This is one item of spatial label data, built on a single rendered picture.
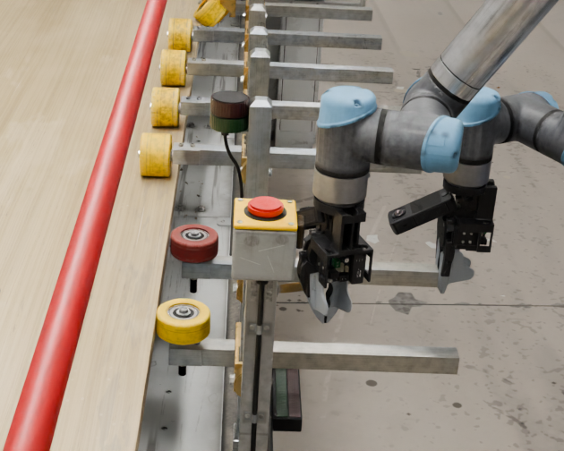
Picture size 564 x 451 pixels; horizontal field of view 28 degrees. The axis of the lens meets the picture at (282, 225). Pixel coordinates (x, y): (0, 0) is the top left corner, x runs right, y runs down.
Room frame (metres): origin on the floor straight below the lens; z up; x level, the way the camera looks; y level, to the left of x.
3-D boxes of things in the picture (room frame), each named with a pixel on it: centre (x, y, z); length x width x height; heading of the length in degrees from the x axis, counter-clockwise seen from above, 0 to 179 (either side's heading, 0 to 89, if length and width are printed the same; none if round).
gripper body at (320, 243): (1.41, -0.08, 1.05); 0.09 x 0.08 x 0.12; 23
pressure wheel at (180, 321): (1.42, 0.14, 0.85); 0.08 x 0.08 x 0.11
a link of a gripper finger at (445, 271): (1.67, -0.28, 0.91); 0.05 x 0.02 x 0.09; 3
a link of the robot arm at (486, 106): (1.69, -0.30, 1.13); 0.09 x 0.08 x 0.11; 122
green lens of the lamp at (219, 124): (1.63, 0.09, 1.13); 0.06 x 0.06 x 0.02
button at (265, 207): (1.12, 0.02, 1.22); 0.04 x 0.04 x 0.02
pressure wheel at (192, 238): (1.67, 0.14, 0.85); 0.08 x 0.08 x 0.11
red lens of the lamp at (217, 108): (1.63, 0.09, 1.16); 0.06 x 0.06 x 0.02
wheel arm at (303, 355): (1.43, -0.06, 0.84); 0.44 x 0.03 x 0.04; 93
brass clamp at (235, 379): (1.41, 0.03, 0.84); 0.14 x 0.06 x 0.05; 3
